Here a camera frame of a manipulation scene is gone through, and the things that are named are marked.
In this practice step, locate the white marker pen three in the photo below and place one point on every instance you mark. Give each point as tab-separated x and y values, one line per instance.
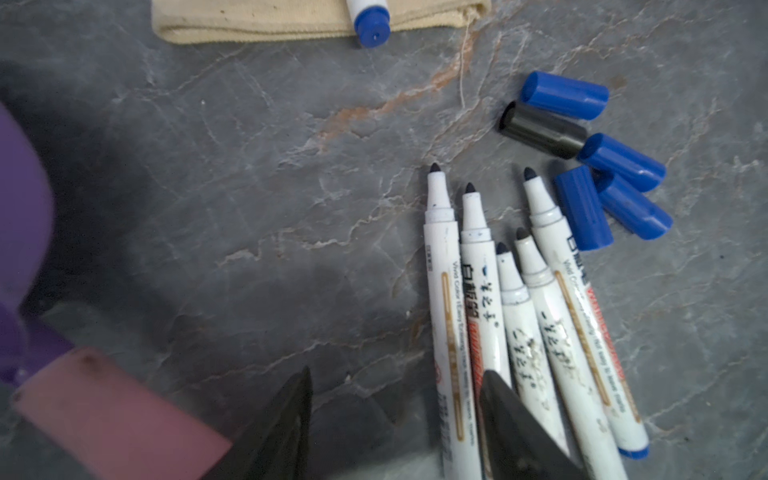
488	342

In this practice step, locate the beige fabric glove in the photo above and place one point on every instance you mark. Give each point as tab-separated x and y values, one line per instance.
197	22

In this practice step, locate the white marker pen one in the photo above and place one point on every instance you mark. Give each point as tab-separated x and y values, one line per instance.
371	21

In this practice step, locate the blue pen cap four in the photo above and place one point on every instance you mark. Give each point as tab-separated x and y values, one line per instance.
583	209

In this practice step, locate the white marker pen five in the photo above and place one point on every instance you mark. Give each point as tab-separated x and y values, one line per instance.
569	364

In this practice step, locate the white marker pen four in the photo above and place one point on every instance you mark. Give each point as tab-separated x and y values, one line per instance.
532	373

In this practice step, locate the black pen cap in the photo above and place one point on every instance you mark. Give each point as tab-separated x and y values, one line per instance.
542	130

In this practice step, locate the blue pen cap two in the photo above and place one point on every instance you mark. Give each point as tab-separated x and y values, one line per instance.
564	96

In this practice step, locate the white marker pen six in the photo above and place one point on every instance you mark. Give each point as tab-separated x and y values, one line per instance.
557	244

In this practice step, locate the blue pen cap three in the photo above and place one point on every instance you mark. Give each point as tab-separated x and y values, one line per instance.
604	153

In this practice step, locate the blue pen cap five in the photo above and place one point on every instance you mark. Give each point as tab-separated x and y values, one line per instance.
631	208

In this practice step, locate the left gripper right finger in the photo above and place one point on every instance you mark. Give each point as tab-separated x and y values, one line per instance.
519	448

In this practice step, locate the white marker pen two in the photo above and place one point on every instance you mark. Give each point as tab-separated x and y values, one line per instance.
452	359

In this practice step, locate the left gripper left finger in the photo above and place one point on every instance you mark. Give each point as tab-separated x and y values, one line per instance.
276	444

